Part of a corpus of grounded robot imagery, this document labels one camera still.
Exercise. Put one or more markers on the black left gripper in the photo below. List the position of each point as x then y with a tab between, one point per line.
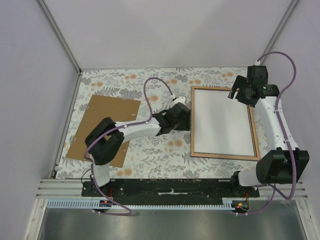
186	125

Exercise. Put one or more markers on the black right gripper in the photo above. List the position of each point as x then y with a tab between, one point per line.
240	81

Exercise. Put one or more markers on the wooden picture frame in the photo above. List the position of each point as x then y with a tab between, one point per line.
255	130

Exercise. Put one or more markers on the printed pier photo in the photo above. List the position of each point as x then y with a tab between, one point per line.
222	122

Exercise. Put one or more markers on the brown cardboard backing board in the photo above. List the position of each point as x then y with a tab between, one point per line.
102	112

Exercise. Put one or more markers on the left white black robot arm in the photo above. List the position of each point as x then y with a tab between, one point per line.
105	140

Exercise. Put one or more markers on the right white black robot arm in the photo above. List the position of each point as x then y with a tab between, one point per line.
284	162

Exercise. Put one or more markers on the floral patterned table mat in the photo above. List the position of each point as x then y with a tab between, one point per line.
166	156

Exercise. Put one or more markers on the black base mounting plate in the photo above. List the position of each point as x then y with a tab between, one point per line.
175	191

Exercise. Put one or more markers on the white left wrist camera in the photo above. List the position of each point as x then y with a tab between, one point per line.
178	99

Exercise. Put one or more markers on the right aluminium corner post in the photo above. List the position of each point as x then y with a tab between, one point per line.
278	30

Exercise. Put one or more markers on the aluminium corner post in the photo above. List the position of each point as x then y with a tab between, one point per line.
278	30
58	34

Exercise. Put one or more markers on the aluminium front rail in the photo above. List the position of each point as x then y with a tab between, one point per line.
72	189

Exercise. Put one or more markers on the left aluminium corner post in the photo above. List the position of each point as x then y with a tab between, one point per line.
58	34

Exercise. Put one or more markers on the white slotted cable duct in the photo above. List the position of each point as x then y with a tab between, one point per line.
101	204

